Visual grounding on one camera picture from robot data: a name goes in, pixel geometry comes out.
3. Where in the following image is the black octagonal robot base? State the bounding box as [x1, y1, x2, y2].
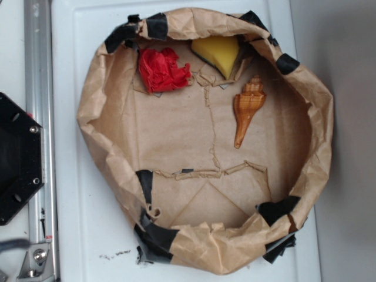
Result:
[1, 93, 43, 226]

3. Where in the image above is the crumpled red paper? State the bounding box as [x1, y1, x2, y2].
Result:
[139, 48, 191, 94]

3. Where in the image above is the brown paper bag tray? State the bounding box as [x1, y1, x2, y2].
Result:
[77, 8, 334, 274]

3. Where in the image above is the orange spiral seashell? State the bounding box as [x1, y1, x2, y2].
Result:
[233, 75, 267, 149]

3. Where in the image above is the yellow sponge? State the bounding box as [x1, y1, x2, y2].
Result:
[191, 36, 240, 79]

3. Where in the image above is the white plastic tray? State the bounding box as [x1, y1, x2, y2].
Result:
[51, 1, 321, 281]

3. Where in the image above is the aluminium frame rail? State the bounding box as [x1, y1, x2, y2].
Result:
[24, 1, 60, 281]

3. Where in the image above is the metal corner bracket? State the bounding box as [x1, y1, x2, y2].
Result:
[16, 243, 54, 281]

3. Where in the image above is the dark grey cable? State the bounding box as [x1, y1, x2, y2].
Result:
[0, 238, 30, 253]

